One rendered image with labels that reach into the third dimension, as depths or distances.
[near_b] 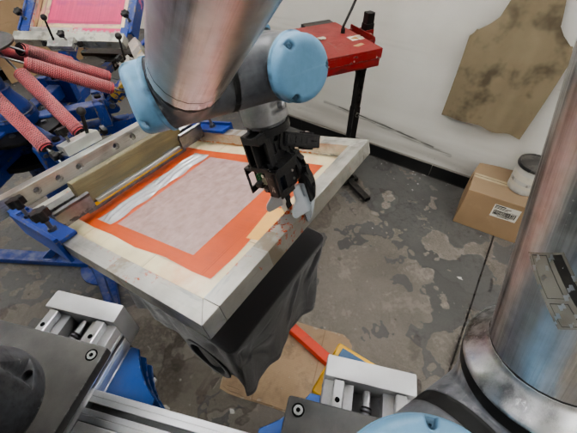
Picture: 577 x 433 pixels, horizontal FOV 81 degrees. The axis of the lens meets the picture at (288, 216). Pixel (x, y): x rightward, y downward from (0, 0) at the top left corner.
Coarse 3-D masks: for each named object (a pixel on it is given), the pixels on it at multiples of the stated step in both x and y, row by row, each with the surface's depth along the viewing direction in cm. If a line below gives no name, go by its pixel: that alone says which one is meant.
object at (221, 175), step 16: (176, 160) 109; (208, 160) 104; (224, 160) 101; (240, 160) 98; (192, 176) 97; (208, 176) 95; (224, 176) 93; (240, 176) 90; (192, 192) 89; (208, 192) 88; (224, 192) 86; (240, 192) 84; (256, 192) 82; (256, 208) 77
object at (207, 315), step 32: (352, 160) 78; (64, 192) 100; (320, 192) 70; (288, 224) 64; (96, 256) 70; (256, 256) 59; (128, 288) 64; (160, 288) 58; (224, 288) 54; (192, 320) 51; (224, 320) 53
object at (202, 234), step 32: (128, 192) 98; (160, 192) 94; (96, 224) 88; (128, 224) 84; (160, 224) 81; (192, 224) 77; (224, 224) 75; (256, 224) 72; (192, 256) 68; (224, 256) 66
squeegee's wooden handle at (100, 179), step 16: (144, 144) 99; (160, 144) 103; (176, 144) 108; (112, 160) 93; (128, 160) 96; (144, 160) 100; (80, 176) 88; (96, 176) 90; (112, 176) 94; (128, 176) 97; (80, 192) 88; (96, 192) 91
